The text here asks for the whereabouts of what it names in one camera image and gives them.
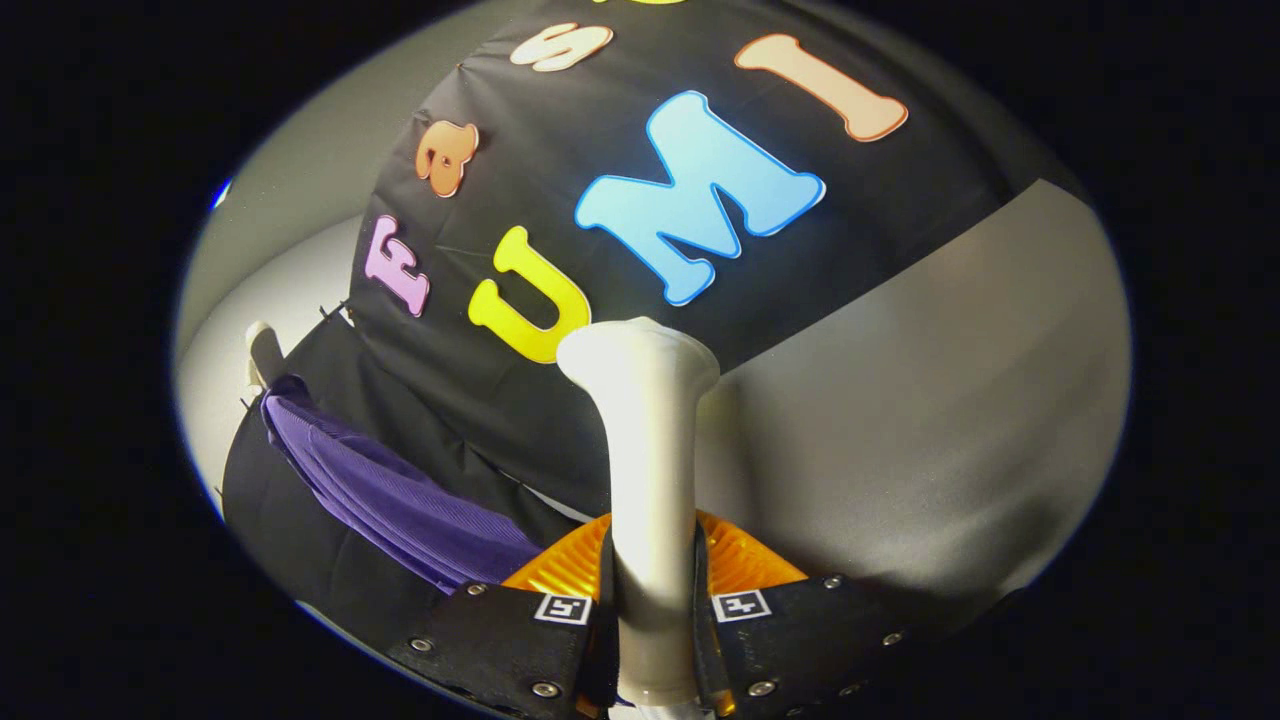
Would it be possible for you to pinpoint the purple jacket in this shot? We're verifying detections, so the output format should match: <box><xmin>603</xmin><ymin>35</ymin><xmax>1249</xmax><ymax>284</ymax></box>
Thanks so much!
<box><xmin>260</xmin><ymin>375</ymin><xmax>546</xmax><ymax>596</ymax></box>

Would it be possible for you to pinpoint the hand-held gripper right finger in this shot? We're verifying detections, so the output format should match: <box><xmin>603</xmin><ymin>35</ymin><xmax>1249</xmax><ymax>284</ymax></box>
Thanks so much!
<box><xmin>693</xmin><ymin>510</ymin><xmax>941</xmax><ymax>719</ymax></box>

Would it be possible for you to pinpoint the white garment steamer nozzle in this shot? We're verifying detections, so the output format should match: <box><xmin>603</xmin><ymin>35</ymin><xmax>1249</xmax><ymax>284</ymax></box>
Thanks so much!
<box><xmin>556</xmin><ymin>317</ymin><xmax>721</xmax><ymax>707</ymax></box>

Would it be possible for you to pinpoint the white clothes hanger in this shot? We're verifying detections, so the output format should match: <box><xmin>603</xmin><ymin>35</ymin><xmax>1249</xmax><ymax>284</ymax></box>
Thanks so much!
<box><xmin>245</xmin><ymin>320</ymin><xmax>291</xmax><ymax>391</ymax></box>

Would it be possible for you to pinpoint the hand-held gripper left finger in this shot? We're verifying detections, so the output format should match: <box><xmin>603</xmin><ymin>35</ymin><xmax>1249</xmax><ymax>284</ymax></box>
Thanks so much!
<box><xmin>388</xmin><ymin>513</ymin><xmax>616</xmax><ymax>719</ymax></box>

